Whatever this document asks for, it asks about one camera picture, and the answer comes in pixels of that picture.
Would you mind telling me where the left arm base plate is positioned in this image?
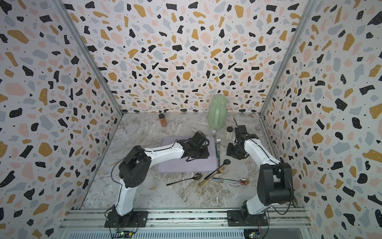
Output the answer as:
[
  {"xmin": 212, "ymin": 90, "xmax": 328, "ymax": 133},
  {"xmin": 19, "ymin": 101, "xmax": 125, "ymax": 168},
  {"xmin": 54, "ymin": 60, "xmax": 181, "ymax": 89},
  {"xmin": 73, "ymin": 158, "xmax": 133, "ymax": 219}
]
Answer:
[{"xmin": 104, "ymin": 210, "xmax": 149, "ymax": 228}]

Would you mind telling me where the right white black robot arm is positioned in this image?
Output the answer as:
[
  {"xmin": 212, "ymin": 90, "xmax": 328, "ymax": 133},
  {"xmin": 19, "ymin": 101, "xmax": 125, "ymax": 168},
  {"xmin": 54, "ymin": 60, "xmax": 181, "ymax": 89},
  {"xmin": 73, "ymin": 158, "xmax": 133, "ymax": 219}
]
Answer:
[{"xmin": 226, "ymin": 125, "xmax": 294, "ymax": 216}]

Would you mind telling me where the black spoon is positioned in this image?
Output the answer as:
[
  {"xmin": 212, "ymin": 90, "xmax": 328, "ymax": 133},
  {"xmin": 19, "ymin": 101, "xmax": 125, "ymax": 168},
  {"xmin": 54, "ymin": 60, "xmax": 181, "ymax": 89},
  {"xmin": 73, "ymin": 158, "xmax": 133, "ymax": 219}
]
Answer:
[
  {"xmin": 166, "ymin": 173, "xmax": 202, "ymax": 186},
  {"xmin": 204, "ymin": 159, "xmax": 231, "ymax": 180}
]

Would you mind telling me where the green plastic pitcher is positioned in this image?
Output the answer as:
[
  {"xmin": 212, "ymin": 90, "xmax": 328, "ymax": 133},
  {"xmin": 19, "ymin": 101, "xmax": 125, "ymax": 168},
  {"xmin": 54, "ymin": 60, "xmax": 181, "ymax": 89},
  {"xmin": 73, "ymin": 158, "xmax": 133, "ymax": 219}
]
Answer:
[{"xmin": 208, "ymin": 95, "xmax": 227, "ymax": 130}]

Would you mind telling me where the white shaker jar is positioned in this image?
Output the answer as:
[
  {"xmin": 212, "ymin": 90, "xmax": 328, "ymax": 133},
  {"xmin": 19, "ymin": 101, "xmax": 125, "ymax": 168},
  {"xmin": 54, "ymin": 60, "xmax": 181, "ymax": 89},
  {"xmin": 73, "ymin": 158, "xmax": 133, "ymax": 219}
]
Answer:
[{"xmin": 225, "ymin": 126, "xmax": 234, "ymax": 141}]

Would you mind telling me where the aluminium rail frame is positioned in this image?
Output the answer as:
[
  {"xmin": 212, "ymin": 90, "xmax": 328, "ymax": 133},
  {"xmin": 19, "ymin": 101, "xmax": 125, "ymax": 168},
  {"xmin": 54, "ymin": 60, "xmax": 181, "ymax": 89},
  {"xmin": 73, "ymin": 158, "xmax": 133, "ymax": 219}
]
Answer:
[{"xmin": 58, "ymin": 208, "xmax": 315, "ymax": 239}]

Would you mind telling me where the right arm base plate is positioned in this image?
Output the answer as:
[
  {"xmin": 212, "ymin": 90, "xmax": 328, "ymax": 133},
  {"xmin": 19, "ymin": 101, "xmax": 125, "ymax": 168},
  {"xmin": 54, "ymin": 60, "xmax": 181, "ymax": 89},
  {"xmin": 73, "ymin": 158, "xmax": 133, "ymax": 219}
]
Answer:
[{"xmin": 227, "ymin": 210, "xmax": 269, "ymax": 227}]

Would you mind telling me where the orange spice jar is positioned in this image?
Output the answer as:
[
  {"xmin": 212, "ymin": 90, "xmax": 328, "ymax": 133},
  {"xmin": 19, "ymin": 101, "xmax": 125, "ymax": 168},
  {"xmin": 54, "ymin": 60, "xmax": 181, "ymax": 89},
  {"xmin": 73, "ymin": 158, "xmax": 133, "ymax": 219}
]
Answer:
[{"xmin": 159, "ymin": 113, "xmax": 167, "ymax": 127}]

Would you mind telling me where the iridescent spoon blue handle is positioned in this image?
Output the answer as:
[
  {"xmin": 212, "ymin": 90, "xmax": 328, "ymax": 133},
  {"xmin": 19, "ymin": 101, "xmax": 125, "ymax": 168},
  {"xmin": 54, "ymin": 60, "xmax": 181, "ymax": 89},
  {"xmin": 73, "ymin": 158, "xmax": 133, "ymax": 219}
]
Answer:
[{"xmin": 213, "ymin": 177, "xmax": 249, "ymax": 185}]

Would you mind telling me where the gold fork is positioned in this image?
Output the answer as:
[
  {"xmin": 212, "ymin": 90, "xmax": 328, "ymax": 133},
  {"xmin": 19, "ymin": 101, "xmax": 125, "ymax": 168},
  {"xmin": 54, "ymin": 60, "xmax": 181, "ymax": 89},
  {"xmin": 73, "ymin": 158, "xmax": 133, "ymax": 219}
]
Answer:
[{"xmin": 198, "ymin": 165, "xmax": 226, "ymax": 187}]

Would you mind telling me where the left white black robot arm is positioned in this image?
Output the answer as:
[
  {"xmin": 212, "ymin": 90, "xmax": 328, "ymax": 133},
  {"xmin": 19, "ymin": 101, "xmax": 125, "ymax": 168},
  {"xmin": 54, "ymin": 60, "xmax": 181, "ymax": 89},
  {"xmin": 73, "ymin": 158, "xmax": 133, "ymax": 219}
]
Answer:
[{"xmin": 112, "ymin": 131, "xmax": 210, "ymax": 217}]

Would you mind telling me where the lilac placemat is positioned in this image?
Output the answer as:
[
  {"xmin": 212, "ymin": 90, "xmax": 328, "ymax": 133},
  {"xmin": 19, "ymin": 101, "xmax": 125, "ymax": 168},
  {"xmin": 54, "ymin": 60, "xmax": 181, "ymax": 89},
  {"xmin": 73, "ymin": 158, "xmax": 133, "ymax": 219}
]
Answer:
[{"xmin": 156, "ymin": 136, "xmax": 218, "ymax": 173}]

